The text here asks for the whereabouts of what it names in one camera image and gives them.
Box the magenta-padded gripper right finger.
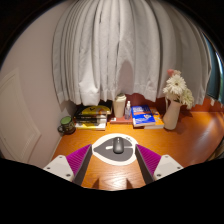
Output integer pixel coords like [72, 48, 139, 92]
[134, 143, 184, 185]

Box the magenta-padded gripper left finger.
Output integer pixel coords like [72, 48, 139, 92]
[43, 143, 93, 187]

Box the black computer mouse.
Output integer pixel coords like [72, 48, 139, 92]
[112, 136, 125, 155]

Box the white and grey mouse pad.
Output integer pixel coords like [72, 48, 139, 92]
[91, 133, 139, 166]

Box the green mug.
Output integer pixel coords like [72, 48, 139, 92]
[57, 115, 77, 136]

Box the orange cover book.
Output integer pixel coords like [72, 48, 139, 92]
[143, 107, 165, 130]

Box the yellow and white book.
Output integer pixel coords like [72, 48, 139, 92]
[74, 122, 108, 131]

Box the cream ceramic vase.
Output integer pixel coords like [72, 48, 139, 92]
[162, 96, 183, 131]

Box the dark cover book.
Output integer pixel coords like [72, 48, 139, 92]
[74, 114, 108, 120]
[74, 118, 108, 125]

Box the blue cover book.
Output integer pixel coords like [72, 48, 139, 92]
[130, 104, 157, 128]

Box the yellow and black book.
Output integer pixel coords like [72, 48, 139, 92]
[77, 104, 113, 117]

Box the clear spray bottle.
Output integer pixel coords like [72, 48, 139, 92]
[124, 100, 133, 120]

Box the red-brown book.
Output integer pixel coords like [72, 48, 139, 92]
[109, 115, 134, 125]

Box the cream tumbler with lid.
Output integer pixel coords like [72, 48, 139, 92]
[112, 93, 128, 119]

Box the white and pink flower bouquet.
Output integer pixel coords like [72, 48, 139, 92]
[162, 68, 195, 109]

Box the dark window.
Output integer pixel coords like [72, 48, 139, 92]
[204, 33, 224, 104]

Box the white curtain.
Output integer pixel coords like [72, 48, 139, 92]
[51, 0, 213, 106]

